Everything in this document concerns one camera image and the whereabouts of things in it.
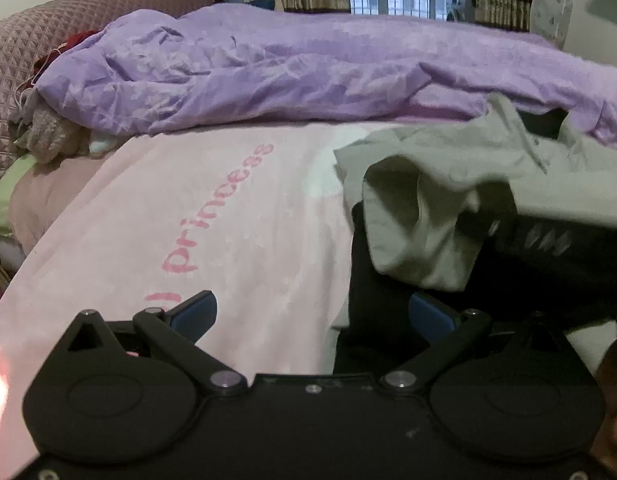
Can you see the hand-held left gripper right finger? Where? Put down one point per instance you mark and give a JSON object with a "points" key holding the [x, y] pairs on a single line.
{"points": [[431, 316]]}

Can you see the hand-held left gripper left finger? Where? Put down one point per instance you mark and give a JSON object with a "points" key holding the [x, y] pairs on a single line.
{"points": [[196, 312]]}

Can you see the grey-green jacket with black lining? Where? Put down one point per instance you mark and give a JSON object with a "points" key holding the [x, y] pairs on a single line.
{"points": [[438, 170]]}

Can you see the pink printed bed sheet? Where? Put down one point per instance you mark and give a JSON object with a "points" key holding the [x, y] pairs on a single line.
{"points": [[198, 220]]}

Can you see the dusty pink pillow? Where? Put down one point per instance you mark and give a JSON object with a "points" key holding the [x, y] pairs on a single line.
{"points": [[53, 195]]}

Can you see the pale blue white cloth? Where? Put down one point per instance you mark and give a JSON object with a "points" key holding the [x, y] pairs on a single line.
{"points": [[104, 144]]}

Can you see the light green pillow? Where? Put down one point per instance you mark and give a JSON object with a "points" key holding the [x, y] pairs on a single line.
{"points": [[11, 185]]}

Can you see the beige plush toy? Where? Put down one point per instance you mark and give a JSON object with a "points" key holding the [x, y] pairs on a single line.
{"points": [[46, 130]]}

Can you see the purple duvet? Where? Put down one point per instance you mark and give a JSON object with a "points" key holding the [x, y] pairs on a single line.
{"points": [[298, 70]]}

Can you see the pink quilted headboard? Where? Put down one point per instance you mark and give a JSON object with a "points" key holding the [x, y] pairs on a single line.
{"points": [[33, 35]]}

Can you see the white speckled upright cushion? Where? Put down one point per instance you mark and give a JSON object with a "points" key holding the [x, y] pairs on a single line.
{"points": [[552, 12]]}

